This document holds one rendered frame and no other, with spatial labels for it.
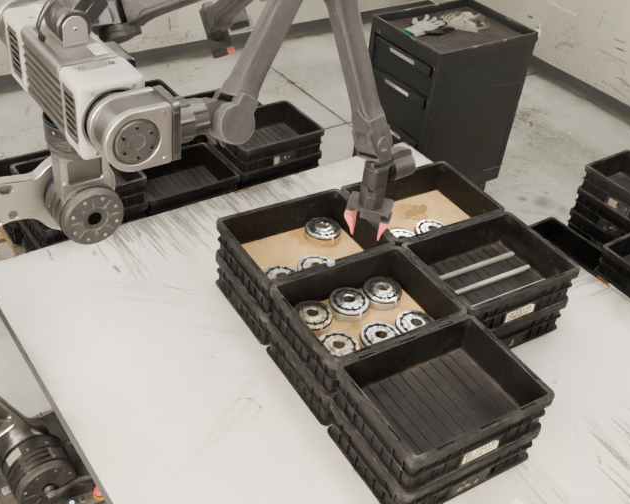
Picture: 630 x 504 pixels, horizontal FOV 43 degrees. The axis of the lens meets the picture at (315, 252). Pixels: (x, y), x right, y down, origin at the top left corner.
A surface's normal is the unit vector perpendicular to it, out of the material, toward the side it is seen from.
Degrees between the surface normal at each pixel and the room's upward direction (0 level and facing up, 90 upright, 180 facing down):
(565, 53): 90
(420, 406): 0
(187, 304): 0
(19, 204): 90
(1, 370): 0
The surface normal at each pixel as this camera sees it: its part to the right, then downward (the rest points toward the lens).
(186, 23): 0.58, 0.55
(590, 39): -0.81, 0.29
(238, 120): 0.58, 0.26
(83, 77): 0.10, -0.79
